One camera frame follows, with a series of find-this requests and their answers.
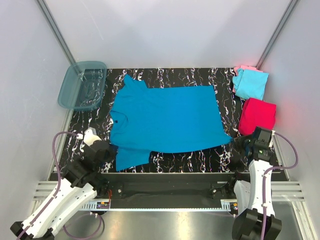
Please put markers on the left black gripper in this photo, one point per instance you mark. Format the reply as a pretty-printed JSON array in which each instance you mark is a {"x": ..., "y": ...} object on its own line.
[{"x": 113, "y": 150}]

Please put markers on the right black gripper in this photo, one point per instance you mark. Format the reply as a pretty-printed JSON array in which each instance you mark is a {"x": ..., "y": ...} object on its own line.
[{"x": 237, "y": 142}]

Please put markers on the blue t shirt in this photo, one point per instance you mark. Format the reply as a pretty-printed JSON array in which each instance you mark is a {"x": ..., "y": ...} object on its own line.
[{"x": 167, "y": 120}]

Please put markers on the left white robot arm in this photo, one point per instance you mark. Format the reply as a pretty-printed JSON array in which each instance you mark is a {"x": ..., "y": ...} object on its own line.
[{"x": 80, "y": 183}]

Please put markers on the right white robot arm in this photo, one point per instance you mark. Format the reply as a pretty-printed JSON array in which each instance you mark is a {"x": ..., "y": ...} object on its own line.
[{"x": 256, "y": 216}]

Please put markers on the red folded shirt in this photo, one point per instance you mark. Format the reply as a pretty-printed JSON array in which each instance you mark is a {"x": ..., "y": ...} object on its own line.
[{"x": 257, "y": 113}]

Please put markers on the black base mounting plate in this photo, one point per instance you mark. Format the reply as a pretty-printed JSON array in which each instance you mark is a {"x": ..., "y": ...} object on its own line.
[{"x": 180, "y": 188}]

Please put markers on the light blue folded shirt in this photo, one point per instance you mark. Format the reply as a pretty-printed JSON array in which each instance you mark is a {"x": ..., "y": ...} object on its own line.
[{"x": 250, "y": 84}]

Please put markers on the teal plastic bin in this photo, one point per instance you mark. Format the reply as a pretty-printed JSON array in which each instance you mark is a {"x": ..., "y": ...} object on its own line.
[{"x": 83, "y": 86}]

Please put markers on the pink folded shirt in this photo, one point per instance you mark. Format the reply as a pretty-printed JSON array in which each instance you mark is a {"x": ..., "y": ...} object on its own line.
[{"x": 244, "y": 67}]

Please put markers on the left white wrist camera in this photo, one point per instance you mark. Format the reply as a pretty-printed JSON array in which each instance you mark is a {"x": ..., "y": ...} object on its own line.
[{"x": 89, "y": 136}]

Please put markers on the white slotted cable duct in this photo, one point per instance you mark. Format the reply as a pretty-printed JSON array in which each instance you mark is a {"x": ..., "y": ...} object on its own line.
[{"x": 119, "y": 206}]

